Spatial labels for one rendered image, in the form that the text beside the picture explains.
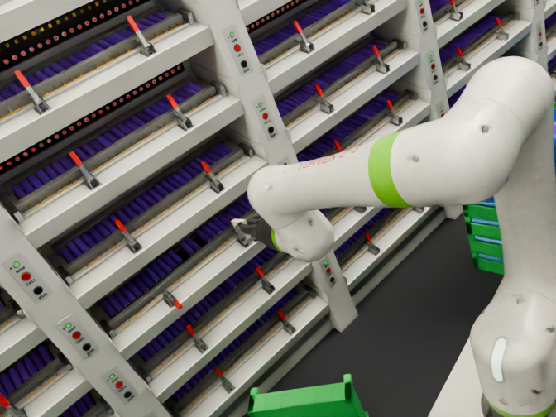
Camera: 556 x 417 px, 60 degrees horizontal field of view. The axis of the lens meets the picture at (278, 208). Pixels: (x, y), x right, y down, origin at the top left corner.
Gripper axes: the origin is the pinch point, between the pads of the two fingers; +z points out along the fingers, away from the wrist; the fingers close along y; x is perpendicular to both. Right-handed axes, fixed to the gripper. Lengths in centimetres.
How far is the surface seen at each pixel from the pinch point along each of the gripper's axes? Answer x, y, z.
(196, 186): 15.0, -3.6, 4.2
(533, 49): -19, 156, 5
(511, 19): -4, 154, 8
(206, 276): -7.4, -15.2, 3.8
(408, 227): -46, 61, 11
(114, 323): -2.8, -41.1, 7.1
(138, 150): 31.9, -13.0, -2.3
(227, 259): -7.2, -7.4, 4.0
